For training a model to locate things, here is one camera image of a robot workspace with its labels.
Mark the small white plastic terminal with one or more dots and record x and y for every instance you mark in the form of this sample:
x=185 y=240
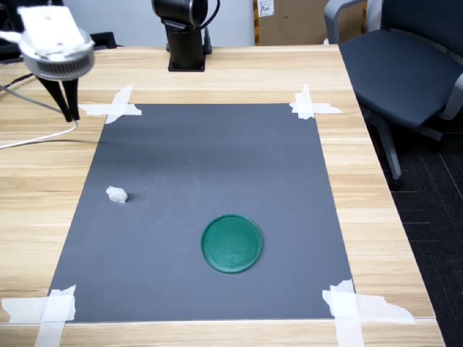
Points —
x=117 y=195

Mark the round green lid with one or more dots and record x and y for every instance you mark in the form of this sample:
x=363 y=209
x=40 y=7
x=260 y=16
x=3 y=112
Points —
x=231 y=244

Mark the white masking tape strip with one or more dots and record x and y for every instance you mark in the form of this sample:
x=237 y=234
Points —
x=117 y=108
x=347 y=311
x=54 y=311
x=305 y=106

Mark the black table clamp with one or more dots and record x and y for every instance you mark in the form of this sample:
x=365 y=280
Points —
x=103 y=39

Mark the dark grey mat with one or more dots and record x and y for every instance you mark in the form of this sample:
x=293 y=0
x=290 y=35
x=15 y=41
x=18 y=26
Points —
x=202 y=162

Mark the brown cardboard box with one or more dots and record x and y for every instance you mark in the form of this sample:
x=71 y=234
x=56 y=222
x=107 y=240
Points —
x=296 y=25

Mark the dark grey office chair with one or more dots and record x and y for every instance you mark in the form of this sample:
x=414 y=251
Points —
x=398 y=72

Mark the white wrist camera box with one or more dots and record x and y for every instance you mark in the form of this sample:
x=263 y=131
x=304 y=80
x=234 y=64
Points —
x=54 y=39

